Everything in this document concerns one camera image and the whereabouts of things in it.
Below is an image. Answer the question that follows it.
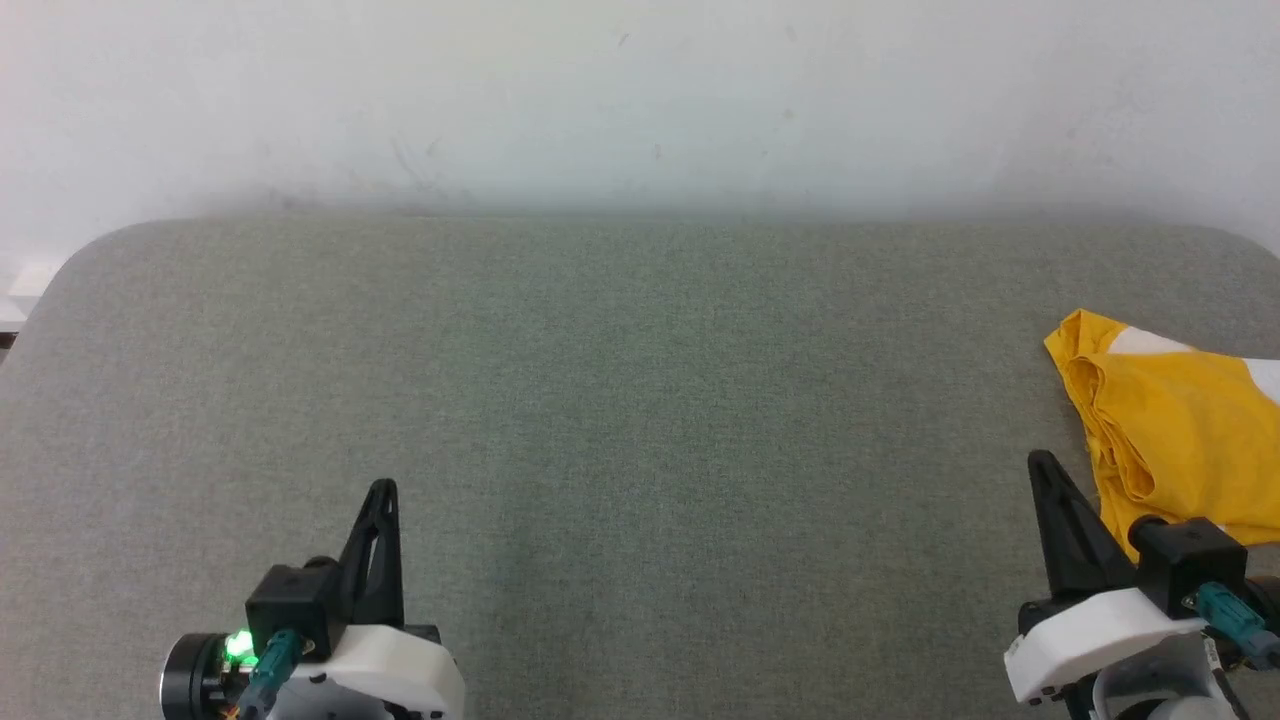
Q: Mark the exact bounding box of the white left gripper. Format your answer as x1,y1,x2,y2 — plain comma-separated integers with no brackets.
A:
270,479,467,720

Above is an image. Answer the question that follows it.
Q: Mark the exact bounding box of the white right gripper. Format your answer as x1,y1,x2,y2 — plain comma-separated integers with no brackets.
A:
1004,450,1213,706

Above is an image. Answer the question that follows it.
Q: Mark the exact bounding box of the yellow printed t-shirt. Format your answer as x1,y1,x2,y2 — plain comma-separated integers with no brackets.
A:
1044,309,1280,561

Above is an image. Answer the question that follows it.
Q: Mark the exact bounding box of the grey fabric sofa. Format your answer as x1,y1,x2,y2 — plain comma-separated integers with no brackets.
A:
0,215,1280,720

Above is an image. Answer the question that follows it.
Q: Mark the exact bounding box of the teal left camera cable plug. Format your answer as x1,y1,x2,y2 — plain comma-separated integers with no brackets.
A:
238,628,306,720

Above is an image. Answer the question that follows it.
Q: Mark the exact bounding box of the teal camera cable plug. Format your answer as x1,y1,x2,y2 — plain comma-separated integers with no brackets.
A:
1185,583,1280,671
238,628,306,720

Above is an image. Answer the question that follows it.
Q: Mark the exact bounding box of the teal right camera cable plug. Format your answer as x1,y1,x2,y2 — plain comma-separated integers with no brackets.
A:
1185,583,1280,671

